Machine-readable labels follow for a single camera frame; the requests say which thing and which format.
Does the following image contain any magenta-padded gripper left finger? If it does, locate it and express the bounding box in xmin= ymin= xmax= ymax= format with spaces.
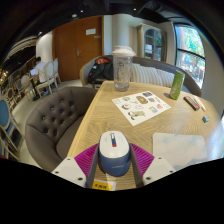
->
xmin=51 ymin=143 xmax=100 ymax=190

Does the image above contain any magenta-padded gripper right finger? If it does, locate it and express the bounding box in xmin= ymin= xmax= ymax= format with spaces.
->
xmin=128 ymin=142 xmax=176 ymax=189

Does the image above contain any white and blue computer mouse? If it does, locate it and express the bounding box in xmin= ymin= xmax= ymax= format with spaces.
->
xmin=98 ymin=130 xmax=132 ymax=177

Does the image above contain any pale sky-print mouse pad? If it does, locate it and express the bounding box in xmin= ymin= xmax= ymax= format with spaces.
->
xmin=152 ymin=132 xmax=208 ymax=172

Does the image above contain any yellow label sticker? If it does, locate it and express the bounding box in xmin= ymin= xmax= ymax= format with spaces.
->
xmin=91 ymin=179 xmax=117 ymax=192

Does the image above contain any grey tufted armchair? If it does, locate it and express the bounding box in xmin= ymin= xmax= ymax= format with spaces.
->
xmin=24 ymin=85 xmax=99 ymax=173

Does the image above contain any white sticker sheet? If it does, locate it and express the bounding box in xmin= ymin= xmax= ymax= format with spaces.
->
xmin=111 ymin=90 xmax=172 ymax=127

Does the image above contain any black and red flat box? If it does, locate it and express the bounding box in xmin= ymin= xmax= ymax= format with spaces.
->
xmin=183 ymin=95 xmax=201 ymax=112

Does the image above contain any white tube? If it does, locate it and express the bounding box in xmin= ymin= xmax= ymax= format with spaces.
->
xmin=192 ymin=94 xmax=207 ymax=112

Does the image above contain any green drink can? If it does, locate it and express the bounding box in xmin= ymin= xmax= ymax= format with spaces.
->
xmin=169 ymin=69 xmax=186 ymax=101

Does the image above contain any striped cushion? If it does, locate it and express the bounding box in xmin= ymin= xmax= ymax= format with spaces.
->
xmin=154 ymin=68 xmax=177 ymax=88
xmin=130 ymin=63 xmax=158 ymax=86

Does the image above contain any grey curved sofa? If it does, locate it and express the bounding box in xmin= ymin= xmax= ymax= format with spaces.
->
xmin=79 ymin=54 xmax=203 ymax=98

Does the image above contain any group of dining chairs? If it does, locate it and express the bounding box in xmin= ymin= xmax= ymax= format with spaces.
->
xmin=0 ymin=58 xmax=63 ymax=161

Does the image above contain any clear shaker bottle white lid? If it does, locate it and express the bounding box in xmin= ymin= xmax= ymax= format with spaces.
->
xmin=111 ymin=45 xmax=137 ymax=93

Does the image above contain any black and red backpack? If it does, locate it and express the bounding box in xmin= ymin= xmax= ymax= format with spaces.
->
xmin=87 ymin=57 xmax=115 ymax=84

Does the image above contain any person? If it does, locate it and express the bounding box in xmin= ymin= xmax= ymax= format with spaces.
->
xmin=29 ymin=56 xmax=48 ymax=84

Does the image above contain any black-framed window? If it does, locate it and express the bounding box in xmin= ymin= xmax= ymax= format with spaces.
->
xmin=173 ymin=23 xmax=207 ymax=89

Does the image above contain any brown wooden door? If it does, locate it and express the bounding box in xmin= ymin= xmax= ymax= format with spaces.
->
xmin=51 ymin=15 xmax=104 ymax=83

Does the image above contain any glass-door cabinet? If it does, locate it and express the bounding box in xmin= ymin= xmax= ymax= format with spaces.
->
xmin=136 ymin=23 xmax=167 ymax=63

